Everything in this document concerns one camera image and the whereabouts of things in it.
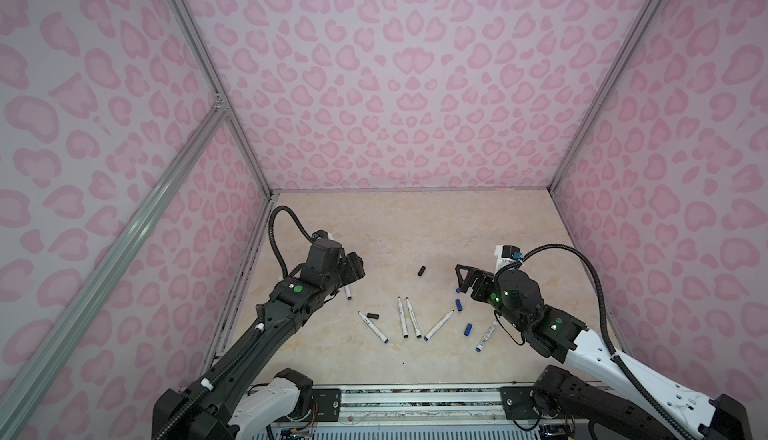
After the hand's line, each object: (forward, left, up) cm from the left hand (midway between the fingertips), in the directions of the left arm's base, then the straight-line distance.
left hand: (355, 259), depth 79 cm
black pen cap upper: (+6, -19, -19) cm, 27 cm away
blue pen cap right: (-6, -29, -18) cm, 35 cm away
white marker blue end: (-9, -1, -18) cm, 20 cm away
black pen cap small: (-8, -3, -18) cm, 20 cm away
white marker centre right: (-10, -16, -17) cm, 25 cm away
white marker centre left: (-9, -12, -18) cm, 24 cm away
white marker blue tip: (-12, -22, -18) cm, 31 cm away
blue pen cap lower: (-13, -31, -18) cm, 38 cm away
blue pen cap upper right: (-11, -25, +3) cm, 27 cm away
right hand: (-4, -29, +1) cm, 29 cm away
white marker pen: (-1, +5, -17) cm, 18 cm away
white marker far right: (-17, -34, -17) cm, 42 cm away
